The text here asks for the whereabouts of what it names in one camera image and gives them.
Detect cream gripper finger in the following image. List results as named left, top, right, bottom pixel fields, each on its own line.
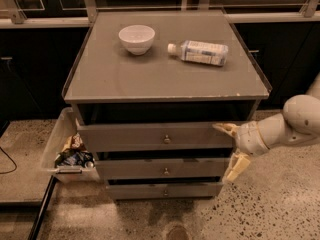
left=212, top=123, right=239, bottom=138
left=222, top=152, right=251, bottom=183

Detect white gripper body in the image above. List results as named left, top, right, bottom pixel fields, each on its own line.
left=235, top=121, right=269, bottom=156

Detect grey top drawer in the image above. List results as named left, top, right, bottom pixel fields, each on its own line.
left=77, top=122, right=233, bottom=152

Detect grey drawer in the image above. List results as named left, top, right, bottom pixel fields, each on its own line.
left=77, top=122, right=233, bottom=152
left=106, top=182, right=223, bottom=200
left=95, top=158, right=229, bottom=180

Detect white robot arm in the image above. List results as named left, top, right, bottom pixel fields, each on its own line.
left=212, top=73, right=320, bottom=183

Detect grey bottom drawer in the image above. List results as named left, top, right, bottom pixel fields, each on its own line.
left=106, top=182, right=223, bottom=200

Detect grey drawer cabinet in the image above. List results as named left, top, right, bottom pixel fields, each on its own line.
left=64, top=11, right=271, bottom=185

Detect grey middle drawer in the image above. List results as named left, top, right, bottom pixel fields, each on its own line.
left=95, top=158, right=229, bottom=180

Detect clear plastic water bottle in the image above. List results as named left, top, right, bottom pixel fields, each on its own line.
left=167, top=40, right=229, bottom=66

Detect white ceramic bowl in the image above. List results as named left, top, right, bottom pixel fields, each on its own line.
left=118, top=25, right=155, bottom=55

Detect snack packets in bin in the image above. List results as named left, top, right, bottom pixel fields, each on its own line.
left=55, top=133, right=95, bottom=168

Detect clear plastic storage bin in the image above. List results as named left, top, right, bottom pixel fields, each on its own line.
left=41, top=107, right=100, bottom=183

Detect black cable on floor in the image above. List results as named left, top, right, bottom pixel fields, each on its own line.
left=0, top=145, right=18, bottom=175

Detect metal railing frame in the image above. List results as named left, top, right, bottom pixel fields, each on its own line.
left=1, top=0, right=320, bottom=27

